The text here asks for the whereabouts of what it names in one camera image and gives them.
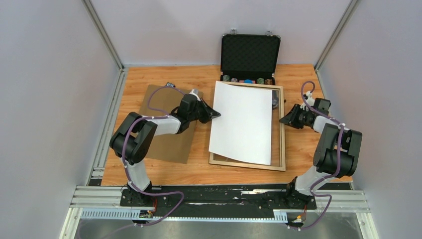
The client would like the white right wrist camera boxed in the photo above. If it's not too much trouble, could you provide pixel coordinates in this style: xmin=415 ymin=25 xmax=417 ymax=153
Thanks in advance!
xmin=301 ymin=91 xmax=315 ymax=107

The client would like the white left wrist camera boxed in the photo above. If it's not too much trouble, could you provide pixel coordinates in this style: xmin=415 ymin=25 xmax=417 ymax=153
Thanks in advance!
xmin=190 ymin=89 xmax=200 ymax=97

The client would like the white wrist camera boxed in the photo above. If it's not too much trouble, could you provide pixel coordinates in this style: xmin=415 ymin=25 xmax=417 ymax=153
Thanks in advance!
xmin=190 ymin=89 xmax=200 ymax=97
xmin=301 ymin=91 xmax=315 ymax=107

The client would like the black poker chip case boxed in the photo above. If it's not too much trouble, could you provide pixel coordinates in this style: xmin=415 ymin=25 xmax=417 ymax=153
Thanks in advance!
xmin=220 ymin=33 xmax=281 ymax=85

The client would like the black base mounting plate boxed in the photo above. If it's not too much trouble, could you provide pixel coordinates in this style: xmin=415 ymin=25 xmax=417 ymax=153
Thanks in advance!
xmin=120 ymin=184 xmax=316 ymax=218

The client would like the autumn leaves photo print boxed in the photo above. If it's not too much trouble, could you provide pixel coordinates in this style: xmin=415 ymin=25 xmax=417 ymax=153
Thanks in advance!
xmin=209 ymin=82 xmax=272 ymax=165

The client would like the brown cardboard backing board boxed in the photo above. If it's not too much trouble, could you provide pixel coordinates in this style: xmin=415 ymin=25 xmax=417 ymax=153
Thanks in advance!
xmin=138 ymin=85 xmax=200 ymax=164

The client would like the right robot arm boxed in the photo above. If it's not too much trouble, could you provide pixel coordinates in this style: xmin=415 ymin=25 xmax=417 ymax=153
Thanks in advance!
xmin=280 ymin=96 xmax=363 ymax=208

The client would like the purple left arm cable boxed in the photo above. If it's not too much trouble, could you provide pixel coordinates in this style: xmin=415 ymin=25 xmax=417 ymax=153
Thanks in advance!
xmin=76 ymin=83 xmax=189 ymax=239

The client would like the light wooden picture frame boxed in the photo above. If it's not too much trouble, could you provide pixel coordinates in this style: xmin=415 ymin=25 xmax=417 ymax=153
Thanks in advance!
xmin=209 ymin=81 xmax=287 ymax=172

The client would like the aluminium front rail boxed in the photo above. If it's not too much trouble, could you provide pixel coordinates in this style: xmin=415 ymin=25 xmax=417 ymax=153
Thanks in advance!
xmin=70 ymin=186 xmax=370 ymax=223

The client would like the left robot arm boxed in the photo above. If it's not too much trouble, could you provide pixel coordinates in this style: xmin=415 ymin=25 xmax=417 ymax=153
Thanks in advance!
xmin=109 ymin=92 xmax=221 ymax=206

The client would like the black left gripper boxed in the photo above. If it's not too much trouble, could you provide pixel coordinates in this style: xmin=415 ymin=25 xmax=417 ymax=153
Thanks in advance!
xmin=189 ymin=98 xmax=221 ymax=124

